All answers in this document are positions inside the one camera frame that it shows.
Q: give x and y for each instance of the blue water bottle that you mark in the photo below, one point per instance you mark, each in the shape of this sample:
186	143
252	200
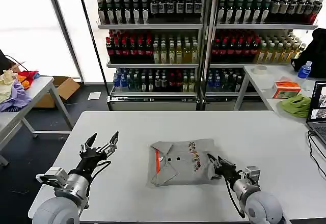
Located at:
304	71

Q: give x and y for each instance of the thin black slanted pole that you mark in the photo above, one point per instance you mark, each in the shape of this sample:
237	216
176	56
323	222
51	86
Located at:
93	38

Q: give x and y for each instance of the pale yellow cloth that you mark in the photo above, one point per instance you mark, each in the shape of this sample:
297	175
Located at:
6	84

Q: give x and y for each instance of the grey side table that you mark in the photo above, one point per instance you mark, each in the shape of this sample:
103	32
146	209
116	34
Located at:
38	86

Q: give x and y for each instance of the white paper sheet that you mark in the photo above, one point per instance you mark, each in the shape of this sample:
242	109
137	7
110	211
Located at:
94	96

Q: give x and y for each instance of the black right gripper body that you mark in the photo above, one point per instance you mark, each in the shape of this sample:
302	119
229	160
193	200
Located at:
228	171

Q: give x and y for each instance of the purple cloth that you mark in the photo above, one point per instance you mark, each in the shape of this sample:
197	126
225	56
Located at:
16	99

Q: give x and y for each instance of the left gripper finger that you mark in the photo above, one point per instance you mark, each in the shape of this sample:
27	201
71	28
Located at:
112	145
91	141

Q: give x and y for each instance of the red orange cloth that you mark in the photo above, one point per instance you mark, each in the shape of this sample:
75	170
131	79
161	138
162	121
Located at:
28	77

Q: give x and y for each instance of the green cloth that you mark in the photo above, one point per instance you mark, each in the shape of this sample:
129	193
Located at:
296	107

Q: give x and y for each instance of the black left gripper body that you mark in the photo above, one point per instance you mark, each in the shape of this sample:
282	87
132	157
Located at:
87	161

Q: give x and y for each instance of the metal shelf rack with bottles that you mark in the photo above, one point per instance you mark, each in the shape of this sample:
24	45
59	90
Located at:
152	45
254	45

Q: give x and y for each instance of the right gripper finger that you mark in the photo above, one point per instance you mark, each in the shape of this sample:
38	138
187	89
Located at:
215	161
217	177

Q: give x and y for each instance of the grey printed shirt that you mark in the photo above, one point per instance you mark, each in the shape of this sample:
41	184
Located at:
183	173

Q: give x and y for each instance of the brown cardboard box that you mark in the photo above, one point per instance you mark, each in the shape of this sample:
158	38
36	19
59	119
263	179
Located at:
67	87

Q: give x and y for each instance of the orange tissue box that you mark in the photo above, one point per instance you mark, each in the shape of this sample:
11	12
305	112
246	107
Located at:
286	90

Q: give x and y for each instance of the dark bag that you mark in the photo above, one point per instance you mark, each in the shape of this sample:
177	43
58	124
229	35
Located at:
3	61

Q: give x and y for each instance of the white side table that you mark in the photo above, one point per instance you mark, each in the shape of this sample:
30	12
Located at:
259	86

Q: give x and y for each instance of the grey laptop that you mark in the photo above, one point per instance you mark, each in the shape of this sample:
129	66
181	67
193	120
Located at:
318	107

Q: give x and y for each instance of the white tape roll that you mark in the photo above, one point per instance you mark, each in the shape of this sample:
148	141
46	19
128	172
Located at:
258	69

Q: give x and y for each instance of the black backpack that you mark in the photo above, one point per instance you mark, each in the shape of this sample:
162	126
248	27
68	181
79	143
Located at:
314	53

